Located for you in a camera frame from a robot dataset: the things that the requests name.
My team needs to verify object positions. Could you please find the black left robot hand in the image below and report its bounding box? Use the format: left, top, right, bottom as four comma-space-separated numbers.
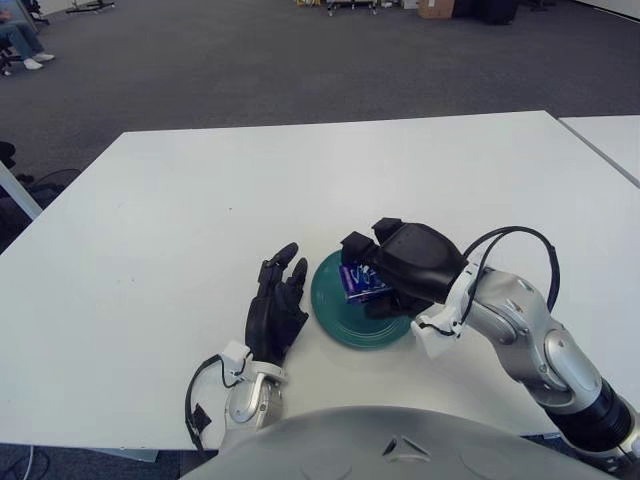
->
244, 242, 310, 369

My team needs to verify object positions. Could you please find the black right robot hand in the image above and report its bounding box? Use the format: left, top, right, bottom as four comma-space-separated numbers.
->
340, 217, 469, 321

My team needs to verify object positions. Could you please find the blue gum box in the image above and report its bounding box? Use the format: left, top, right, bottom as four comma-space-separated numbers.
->
338, 259, 396, 305

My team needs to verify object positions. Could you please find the green round plate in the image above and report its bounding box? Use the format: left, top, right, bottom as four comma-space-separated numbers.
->
310, 249, 419, 350

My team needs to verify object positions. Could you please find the grey robot torso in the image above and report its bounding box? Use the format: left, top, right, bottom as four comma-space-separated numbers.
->
179, 405, 636, 480

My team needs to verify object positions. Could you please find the brown cardboard box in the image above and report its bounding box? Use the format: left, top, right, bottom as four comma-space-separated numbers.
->
417, 0, 455, 19

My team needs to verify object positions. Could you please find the black cabinet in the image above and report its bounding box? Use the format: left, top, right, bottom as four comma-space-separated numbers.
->
453, 0, 519, 25

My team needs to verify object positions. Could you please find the black office chair base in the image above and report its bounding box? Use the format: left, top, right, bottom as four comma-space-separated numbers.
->
0, 141, 81, 206

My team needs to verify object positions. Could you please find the wheeled cart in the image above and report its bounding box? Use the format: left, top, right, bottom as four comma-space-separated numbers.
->
319, 0, 396, 14

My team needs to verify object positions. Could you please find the white table leg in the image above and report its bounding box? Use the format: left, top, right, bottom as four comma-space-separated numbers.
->
0, 162, 44, 220

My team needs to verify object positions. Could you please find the black floor stand base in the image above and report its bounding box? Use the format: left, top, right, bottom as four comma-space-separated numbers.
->
64, 0, 115, 14

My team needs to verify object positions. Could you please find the seated person in jeans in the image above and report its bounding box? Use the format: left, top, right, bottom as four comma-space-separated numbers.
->
0, 7, 56, 70

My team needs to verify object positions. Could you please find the black office chair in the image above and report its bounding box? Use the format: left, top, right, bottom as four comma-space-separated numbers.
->
23, 0, 50, 26

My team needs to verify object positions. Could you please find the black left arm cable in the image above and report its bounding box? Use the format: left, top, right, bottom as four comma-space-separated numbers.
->
184, 353, 254, 451

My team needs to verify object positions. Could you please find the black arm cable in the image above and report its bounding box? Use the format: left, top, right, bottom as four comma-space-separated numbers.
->
462, 226, 559, 311
184, 353, 254, 451

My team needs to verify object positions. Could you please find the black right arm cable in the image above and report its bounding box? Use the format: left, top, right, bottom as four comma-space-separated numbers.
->
462, 226, 559, 311

